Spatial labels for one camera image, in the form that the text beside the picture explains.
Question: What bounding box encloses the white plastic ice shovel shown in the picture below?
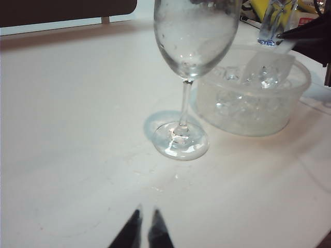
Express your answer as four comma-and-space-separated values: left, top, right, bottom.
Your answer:
240, 38, 298, 90

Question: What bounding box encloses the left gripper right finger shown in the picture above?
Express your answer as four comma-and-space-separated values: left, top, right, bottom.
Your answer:
148, 209, 174, 248

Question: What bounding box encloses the wide brown desk partition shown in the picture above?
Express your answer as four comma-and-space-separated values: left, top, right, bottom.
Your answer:
0, 0, 138, 28

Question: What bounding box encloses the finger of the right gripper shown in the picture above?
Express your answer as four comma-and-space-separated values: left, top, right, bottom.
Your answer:
293, 32, 331, 66
278, 14, 331, 40

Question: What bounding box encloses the yellow box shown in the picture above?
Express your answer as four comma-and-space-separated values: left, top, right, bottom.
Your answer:
249, 0, 305, 26

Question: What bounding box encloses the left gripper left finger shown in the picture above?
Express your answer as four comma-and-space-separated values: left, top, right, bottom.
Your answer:
108, 209, 142, 248

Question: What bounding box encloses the round clear plastic container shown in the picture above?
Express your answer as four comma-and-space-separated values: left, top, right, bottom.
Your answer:
195, 44, 312, 137

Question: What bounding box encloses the clear plastic water bottle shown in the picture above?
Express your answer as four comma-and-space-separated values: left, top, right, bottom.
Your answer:
257, 0, 298, 47

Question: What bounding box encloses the clear wine glass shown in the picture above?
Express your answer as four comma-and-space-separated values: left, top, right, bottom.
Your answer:
153, 0, 240, 161

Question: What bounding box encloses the red and white box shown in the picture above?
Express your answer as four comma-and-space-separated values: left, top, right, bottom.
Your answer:
297, 17, 320, 27

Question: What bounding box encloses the small clump of ice cubes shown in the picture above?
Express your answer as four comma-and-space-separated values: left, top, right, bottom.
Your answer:
243, 66, 281, 90

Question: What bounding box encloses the large pile of ice cubes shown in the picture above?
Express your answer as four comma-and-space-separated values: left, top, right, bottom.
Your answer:
214, 66, 285, 122

